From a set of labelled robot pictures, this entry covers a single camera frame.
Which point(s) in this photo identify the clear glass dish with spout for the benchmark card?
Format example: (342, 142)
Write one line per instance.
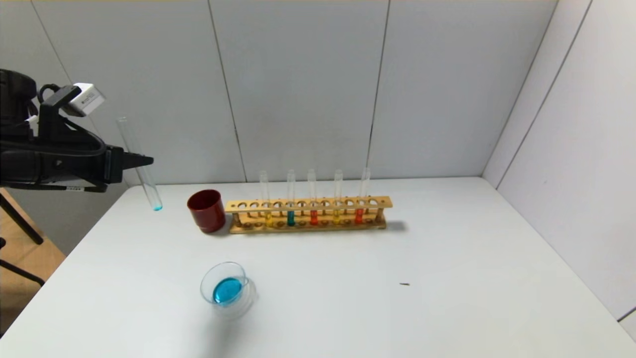
(227, 291)

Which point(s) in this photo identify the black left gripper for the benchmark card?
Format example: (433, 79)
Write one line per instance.
(115, 164)

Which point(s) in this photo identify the dark red plastic cup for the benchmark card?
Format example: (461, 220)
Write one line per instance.
(206, 214)

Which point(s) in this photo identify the yellow pigment glass test tube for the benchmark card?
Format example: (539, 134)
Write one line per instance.
(268, 219)
(337, 217)

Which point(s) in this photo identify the black metal stand frame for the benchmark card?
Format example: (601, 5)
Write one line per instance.
(22, 221)

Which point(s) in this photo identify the red pigment glass test tube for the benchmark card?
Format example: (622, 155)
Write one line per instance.
(313, 218)
(358, 216)

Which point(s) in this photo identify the white and grey wrist camera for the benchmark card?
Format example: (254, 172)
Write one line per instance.
(87, 99)

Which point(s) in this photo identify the blue pigment glass test tube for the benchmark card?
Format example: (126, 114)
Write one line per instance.
(151, 194)
(290, 219)

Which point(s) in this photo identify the wooden test tube rack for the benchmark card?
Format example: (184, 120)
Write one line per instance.
(318, 224)

